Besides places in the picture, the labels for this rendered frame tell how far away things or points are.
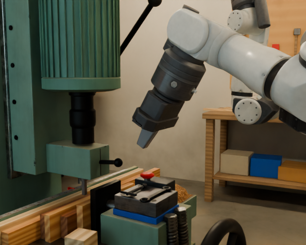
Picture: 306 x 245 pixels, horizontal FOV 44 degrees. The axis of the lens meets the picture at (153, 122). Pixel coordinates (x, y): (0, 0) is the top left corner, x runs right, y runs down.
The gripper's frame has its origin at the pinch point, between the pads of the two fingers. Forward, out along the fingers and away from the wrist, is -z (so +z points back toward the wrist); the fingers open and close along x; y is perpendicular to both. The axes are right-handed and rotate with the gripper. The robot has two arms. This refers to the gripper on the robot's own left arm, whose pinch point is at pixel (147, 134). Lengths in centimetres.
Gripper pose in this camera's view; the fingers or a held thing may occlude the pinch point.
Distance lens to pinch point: 79.8
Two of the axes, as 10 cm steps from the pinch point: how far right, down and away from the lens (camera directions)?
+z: 4.2, -8.2, -3.8
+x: 5.2, -1.2, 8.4
